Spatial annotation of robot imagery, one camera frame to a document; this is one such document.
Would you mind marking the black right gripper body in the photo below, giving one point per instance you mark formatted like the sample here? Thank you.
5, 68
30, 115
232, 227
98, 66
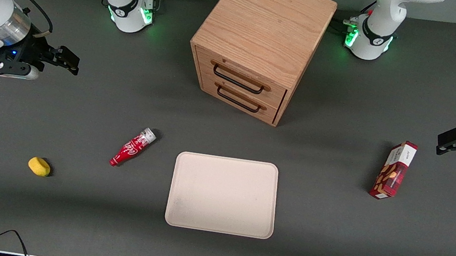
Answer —
33, 49

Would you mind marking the red coke bottle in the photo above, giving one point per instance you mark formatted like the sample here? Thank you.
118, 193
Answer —
131, 148

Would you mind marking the wooden drawer cabinet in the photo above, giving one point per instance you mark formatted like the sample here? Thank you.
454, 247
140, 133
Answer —
265, 21

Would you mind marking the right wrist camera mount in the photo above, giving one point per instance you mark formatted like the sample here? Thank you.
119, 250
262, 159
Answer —
2, 68

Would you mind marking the yellow sponge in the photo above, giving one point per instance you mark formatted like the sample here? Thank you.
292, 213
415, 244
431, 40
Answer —
39, 166

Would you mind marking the red snack box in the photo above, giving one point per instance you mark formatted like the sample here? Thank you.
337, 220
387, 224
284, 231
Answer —
393, 171

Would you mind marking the beige plastic tray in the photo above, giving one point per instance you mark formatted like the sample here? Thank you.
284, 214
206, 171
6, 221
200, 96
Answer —
223, 194

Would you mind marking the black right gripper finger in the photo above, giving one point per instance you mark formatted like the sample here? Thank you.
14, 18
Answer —
66, 55
67, 69

